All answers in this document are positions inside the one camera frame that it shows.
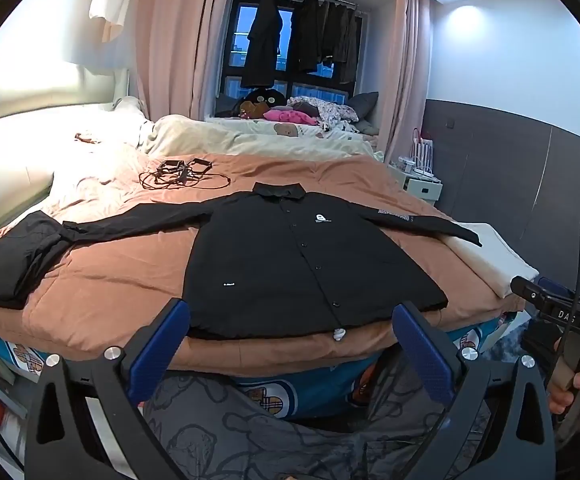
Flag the cream blanket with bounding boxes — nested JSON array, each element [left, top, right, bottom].
[[137, 114, 385, 161]]

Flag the black cable bundle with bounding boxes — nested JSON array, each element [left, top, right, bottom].
[[139, 158, 231, 191]]

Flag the floral cloth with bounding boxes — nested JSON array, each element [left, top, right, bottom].
[[287, 96, 361, 133]]

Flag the brown blanket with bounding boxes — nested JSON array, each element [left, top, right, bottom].
[[0, 152, 525, 376]]

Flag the white nightstand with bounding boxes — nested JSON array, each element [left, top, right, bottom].
[[402, 172, 443, 206]]

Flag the black hanging coat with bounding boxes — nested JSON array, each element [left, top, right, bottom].
[[241, 0, 285, 88]]

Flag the pink cloth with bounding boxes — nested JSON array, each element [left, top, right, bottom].
[[264, 105, 321, 126]]

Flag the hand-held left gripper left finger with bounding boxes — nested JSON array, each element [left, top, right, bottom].
[[24, 298, 191, 480]]

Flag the cream folded cloth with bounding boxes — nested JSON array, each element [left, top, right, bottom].
[[442, 221, 540, 298]]

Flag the folded black clothes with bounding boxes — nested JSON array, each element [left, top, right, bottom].
[[0, 210, 78, 311]]

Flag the black plush toy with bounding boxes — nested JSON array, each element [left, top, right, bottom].
[[240, 87, 288, 120]]

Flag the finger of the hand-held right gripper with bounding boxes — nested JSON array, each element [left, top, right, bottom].
[[510, 275, 579, 327]]

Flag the white pillow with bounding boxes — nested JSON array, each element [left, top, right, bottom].
[[114, 96, 157, 148]]

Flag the dark grey pillow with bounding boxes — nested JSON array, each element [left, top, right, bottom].
[[345, 91, 381, 136]]

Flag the black button-up jacket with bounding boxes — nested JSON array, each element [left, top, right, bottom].
[[62, 182, 483, 343]]

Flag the pink curtain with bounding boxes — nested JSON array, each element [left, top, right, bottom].
[[137, 0, 235, 121], [375, 0, 428, 161]]

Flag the blue cartoon print bedsheet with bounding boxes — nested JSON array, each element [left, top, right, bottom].
[[0, 310, 525, 421]]

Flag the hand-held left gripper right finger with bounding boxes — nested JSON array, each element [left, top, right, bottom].
[[392, 301, 556, 480]]

